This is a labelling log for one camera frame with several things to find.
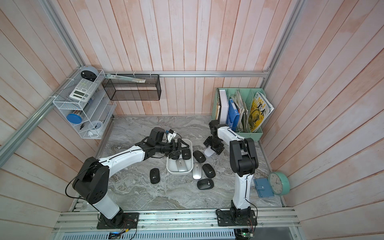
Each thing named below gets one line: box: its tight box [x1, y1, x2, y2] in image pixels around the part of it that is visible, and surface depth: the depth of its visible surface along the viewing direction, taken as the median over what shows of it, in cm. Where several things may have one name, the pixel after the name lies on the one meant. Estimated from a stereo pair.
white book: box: [219, 89, 229, 125], surface depth 96 cm
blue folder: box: [226, 98, 240, 132], surface depth 97 cm
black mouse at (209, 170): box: [202, 163, 216, 179], surface depth 92 cm
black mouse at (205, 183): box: [197, 178, 214, 190], surface depth 85 cm
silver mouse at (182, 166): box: [175, 158, 188, 172], surface depth 94 cm
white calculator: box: [69, 78, 98, 102], surface depth 79 cm
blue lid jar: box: [66, 113, 83, 124], surface depth 79 cm
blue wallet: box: [253, 178, 274, 198], surface depth 83 cm
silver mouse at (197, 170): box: [192, 162, 202, 180], surface depth 91 cm
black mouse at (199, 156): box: [192, 150, 206, 163], surface depth 97 cm
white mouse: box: [204, 146, 215, 157], surface depth 100 cm
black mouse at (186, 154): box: [181, 148, 191, 160], surface depth 97 cm
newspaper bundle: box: [230, 89, 250, 133], surface depth 97 cm
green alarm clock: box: [268, 171, 291, 196], surface depth 78 cm
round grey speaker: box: [80, 65, 99, 82], surface depth 83 cm
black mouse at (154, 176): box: [149, 168, 161, 184], surface depth 88 cm
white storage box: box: [166, 138, 194, 176], surface depth 93 cm
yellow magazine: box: [248, 91, 275, 133], surface depth 100 cm
